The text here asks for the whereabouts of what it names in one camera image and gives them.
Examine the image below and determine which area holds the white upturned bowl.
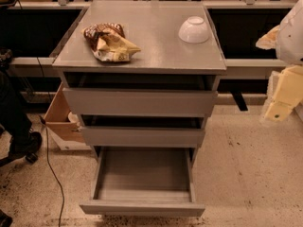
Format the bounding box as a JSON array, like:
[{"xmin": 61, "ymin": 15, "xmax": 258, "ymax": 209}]
[{"xmin": 178, "ymin": 16, "xmax": 209, "ymax": 44}]

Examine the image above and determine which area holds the grey middle drawer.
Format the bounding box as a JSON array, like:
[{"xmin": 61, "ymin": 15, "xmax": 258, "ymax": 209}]
[{"xmin": 80, "ymin": 115, "xmax": 205, "ymax": 148}]

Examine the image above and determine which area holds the grey drawer cabinet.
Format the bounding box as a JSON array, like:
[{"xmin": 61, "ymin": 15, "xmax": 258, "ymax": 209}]
[{"xmin": 51, "ymin": 0, "xmax": 228, "ymax": 163}]

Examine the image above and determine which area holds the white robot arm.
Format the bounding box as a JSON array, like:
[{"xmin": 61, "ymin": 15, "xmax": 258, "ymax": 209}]
[{"xmin": 264, "ymin": 0, "xmax": 303, "ymax": 122}]

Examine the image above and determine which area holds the grey metal rail frame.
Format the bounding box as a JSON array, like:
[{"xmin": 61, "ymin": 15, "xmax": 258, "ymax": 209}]
[{"xmin": 6, "ymin": 0, "xmax": 303, "ymax": 80}]

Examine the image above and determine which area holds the person's black leg and shoe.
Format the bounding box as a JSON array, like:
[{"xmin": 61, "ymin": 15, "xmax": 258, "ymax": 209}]
[{"xmin": 0, "ymin": 48, "xmax": 42, "ymax": 166}]

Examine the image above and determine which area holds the grey bottom drawer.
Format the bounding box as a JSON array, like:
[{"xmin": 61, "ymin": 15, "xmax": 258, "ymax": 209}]
[{"xmin": 80, "ymin": 147, "xmax": 205, "ymax": 217}]

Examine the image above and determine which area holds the black bracket under rail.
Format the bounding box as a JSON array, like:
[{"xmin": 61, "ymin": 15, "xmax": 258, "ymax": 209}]
[{"xmin": 231, "ymin": 91, "xmax": 248, "ymax": 112}]

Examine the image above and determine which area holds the wooden box on floor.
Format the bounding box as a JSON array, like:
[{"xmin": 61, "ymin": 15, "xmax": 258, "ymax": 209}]
[{"xmin": 45, "ymin": 84, "xmax": 84, "ymax": 148}]

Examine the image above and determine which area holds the grey drawer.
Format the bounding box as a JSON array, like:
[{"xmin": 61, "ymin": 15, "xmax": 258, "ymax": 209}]
[
  {"xmin": 80, "ymin": 115, "xmax": 205, "ymax": 148},
  {"xmin": 80, "ymin": 147, "xmax": 205, "ymax": 217},
  {"xmin": 63, "ymin": 72, "xmax": 217, "ymax": 117}
]

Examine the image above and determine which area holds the crumpled brown chip bag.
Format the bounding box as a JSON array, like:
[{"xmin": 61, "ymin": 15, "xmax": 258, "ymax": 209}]
[{"xmin": 81, "ymin": 23, "xmax": 141, "ymax": 62}]

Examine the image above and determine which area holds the grey top drawer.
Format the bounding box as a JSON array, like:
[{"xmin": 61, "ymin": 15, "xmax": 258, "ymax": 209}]
[{"xmin": 63, "ymin": 72, "xmax": 217, "ymax": 117}]

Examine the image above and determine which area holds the black floor cable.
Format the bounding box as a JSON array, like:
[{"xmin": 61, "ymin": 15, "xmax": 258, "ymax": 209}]
[{"xmin": 36, "ymin": 57, "xmax": 65, "ymax": 227}]

